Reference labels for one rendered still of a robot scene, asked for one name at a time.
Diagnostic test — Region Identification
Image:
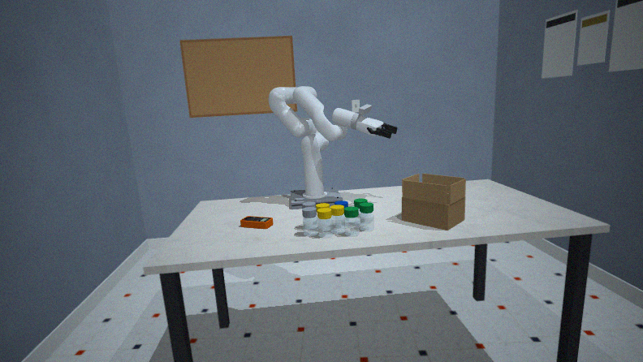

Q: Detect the orange digital multimeter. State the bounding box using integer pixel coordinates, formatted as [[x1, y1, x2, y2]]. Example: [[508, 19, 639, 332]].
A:
[[240, 216, 273, 229]]

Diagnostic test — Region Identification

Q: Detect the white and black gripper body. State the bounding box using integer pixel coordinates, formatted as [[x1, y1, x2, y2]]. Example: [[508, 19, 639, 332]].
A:
[[356, 115, 383, 136]]

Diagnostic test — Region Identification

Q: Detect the brown cardboard box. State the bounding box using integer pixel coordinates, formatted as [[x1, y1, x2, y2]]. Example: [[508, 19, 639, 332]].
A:
[[402, 174, 466, 231]]

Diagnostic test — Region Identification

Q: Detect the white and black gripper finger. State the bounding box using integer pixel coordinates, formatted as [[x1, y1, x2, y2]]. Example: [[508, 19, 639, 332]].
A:
[[367, 127, 392, 138], [381, 123, 397, 134]]

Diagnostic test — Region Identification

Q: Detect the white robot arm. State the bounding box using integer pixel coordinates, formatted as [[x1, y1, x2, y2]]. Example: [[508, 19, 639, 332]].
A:
[[269, 86, 372, 199]]

